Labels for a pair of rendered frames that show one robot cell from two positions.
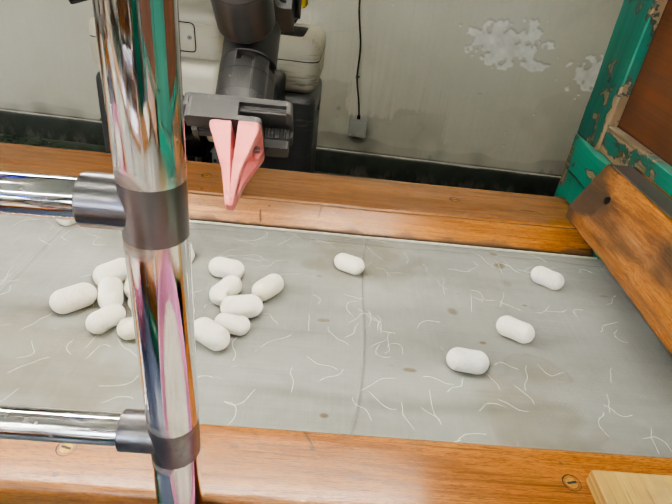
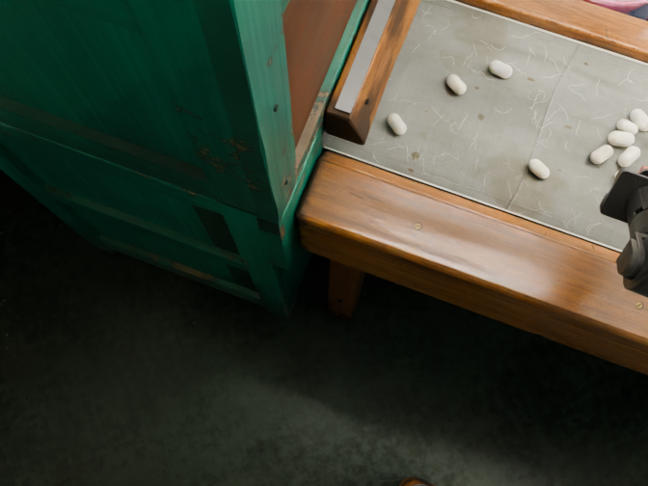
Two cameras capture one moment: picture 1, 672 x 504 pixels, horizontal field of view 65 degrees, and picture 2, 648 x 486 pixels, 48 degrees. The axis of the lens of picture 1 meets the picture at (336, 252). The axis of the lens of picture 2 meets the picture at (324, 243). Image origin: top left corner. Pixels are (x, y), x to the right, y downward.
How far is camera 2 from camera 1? 1.15 m
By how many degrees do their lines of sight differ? 72
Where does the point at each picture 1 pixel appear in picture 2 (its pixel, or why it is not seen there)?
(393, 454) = (572, 18)
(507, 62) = not seen: outside the picture
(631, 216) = (376, 71)
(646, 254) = (391, 47)
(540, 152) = not seen: outside the picture
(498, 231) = (399, 181)
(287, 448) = (616, 32)
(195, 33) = not seen: outside the picture
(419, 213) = (462, 209)
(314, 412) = (590, 67)
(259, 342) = (610, 118)
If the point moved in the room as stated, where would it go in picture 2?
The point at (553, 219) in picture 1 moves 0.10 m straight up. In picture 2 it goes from (343, 178) to (346, 151)
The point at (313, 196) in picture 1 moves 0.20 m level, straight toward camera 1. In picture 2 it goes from (548, 251) to (586, 124)
